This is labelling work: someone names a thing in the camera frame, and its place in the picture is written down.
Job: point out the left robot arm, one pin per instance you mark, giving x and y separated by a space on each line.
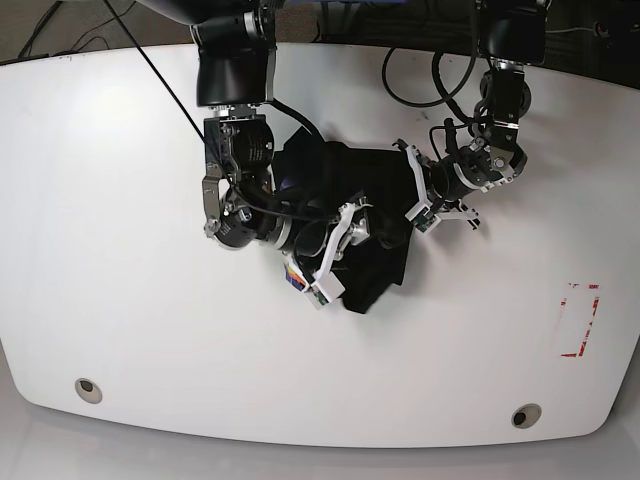
482 151

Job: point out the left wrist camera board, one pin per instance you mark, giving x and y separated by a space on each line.
423 219

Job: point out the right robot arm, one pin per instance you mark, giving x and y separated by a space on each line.
236 46

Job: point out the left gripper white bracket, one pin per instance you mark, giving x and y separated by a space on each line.
433 187

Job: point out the table grommet hole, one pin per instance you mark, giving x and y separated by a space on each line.
88 391
526 416

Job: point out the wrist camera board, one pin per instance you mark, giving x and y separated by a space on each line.
320 297
423 219

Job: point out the right table grommet hole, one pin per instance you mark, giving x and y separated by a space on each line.
526 416

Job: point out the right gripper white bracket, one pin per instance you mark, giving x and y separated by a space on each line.
318 246

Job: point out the left table grommet hole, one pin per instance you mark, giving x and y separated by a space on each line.
88 391

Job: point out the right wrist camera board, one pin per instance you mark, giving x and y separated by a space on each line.
320 297

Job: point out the black t-shirt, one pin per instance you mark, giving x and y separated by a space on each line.
318 178

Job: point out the red tape rectangle marking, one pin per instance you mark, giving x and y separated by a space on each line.
577 313

